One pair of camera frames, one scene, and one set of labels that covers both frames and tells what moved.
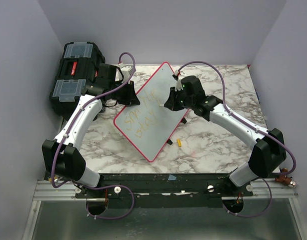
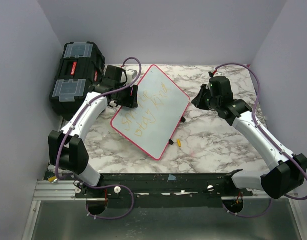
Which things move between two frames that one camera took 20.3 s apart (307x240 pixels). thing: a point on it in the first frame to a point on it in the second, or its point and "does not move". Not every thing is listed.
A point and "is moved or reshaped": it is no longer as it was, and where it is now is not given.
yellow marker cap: (179, 142) does not move
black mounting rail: (162, 190) does not move
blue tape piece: (172, 177) does not move
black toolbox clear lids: (78, 65) does not move
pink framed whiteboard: (149, 124) is moved or reshaped
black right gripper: (170, 103) to (198, 101)
